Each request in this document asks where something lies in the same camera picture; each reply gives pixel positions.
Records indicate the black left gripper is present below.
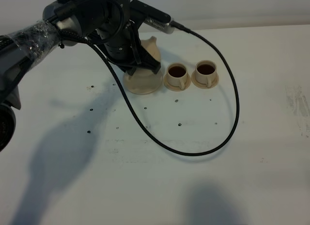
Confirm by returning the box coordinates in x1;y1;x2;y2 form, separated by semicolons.
98;20;161;76

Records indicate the beige ceramic teapot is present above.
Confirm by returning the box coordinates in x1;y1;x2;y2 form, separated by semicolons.
140;36;161;74

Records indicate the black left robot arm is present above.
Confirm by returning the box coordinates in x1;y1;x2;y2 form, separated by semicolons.
0;0;160;148

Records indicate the large beige teapot saucer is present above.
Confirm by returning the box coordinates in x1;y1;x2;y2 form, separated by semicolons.
123;68;163;95

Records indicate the left beige teacup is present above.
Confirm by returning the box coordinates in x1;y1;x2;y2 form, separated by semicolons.
167;63;188;77

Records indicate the beige teacup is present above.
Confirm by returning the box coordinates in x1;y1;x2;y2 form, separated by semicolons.
195;60;217;88
167;63;188;77

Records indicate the left teacup saucer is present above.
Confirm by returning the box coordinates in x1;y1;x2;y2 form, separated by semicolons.
163;73;191;92

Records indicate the teacup saucer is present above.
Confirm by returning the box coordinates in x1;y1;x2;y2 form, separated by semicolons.
163;73;191;92
191;70;219;89

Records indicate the right teacup saucer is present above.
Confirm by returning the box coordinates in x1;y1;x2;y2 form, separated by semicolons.
191;70;219;89

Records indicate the right beige teacup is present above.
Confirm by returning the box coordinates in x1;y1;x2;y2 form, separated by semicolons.
195;60;217;88

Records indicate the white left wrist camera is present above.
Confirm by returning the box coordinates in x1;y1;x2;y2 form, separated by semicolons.
128;0;175;35

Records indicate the black braided camera cable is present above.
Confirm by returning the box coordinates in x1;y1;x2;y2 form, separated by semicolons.
55;0;240;157

